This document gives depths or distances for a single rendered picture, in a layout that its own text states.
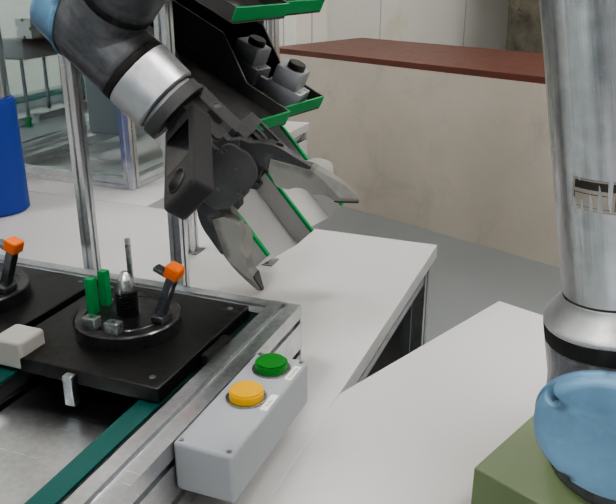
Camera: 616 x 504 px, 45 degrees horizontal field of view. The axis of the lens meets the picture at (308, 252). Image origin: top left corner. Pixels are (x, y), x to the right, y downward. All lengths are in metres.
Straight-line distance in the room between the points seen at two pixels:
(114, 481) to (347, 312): 0.64
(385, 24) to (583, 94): 5.71
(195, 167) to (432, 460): 0.49
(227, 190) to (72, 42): 0.20
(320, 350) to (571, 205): 0.71
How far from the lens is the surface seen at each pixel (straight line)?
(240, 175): 0.73
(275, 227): 1.23
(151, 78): 0.73
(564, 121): 0.52
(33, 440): 0.94
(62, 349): 1.00
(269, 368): 0.91
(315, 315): 1.29
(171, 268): 0.95
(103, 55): 0.74
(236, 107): 1.18
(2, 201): 1.91
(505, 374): 1.15
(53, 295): 1.16
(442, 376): 1.13
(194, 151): 0.68
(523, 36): 6.61
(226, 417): 0.85
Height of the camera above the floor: 1.43
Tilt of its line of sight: 21 degrees down
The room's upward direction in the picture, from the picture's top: straight up
